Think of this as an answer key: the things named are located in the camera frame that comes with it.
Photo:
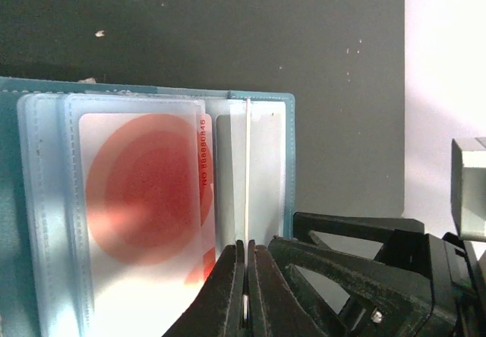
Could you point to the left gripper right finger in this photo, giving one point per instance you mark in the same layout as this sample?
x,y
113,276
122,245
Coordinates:
x,y
274,310

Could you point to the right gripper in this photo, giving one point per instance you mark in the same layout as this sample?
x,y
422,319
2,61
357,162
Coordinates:
x,y
422,285

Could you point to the red white card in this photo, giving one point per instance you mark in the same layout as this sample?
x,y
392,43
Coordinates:
x,y
247,167
149,211

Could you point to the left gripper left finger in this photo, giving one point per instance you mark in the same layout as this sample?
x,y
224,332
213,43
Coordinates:
x,y
217,309

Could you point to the blue card holder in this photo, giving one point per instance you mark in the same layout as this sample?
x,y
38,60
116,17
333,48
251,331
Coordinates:
x,y
45,262

